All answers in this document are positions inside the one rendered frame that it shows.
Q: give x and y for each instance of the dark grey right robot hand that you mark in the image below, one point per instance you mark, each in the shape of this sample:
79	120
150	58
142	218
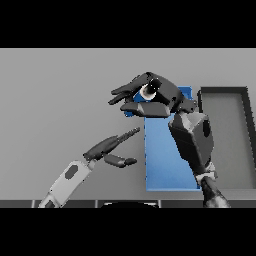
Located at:
160	96

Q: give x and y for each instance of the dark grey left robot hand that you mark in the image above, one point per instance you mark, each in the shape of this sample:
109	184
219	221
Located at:
104	148

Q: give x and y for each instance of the blue pipe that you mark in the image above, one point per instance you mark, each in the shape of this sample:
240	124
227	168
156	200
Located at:
145	93

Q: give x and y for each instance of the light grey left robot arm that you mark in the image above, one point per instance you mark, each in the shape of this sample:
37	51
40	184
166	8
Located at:
65	181

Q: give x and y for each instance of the blue bin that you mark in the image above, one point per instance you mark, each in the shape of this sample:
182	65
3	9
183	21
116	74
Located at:
168	156

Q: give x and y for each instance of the dark grey bin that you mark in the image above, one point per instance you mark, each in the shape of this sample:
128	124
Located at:
226	140

